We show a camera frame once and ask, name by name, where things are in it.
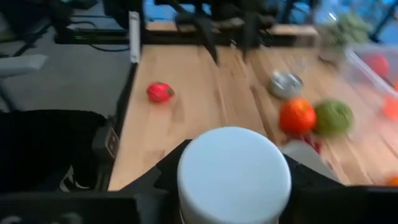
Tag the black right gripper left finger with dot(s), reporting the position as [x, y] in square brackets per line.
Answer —
[149, 205]

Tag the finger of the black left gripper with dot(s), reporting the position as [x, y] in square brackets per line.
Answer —
[203, 34]
[250, 31]

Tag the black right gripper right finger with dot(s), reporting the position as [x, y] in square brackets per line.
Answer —
[342, 205]

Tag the olive label tin can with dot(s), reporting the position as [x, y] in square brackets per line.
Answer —
[285, 84]

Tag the pink strawberry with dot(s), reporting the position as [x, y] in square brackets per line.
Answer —
[159, 92]

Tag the green label tin can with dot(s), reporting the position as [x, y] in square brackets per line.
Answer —
[233, 168]

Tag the bright red apple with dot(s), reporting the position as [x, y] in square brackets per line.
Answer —
[297, 115]

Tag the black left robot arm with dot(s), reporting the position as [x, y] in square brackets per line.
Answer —
[236, 3]

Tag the grey table clamp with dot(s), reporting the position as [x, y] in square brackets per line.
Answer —
[105, 143]

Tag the green apple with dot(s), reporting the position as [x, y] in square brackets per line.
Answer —
[333, 118]

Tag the green grape bunch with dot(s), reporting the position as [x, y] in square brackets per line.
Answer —
[348, 31]

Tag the clear plastic storage bin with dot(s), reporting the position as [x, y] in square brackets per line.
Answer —
[367, 81]

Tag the dark crimson apple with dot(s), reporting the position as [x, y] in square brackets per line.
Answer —
[377, 64]

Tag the grey chair base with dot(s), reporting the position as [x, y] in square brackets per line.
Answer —
[18, 65]

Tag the white metal bracket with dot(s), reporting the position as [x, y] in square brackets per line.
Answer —
[134, 37]

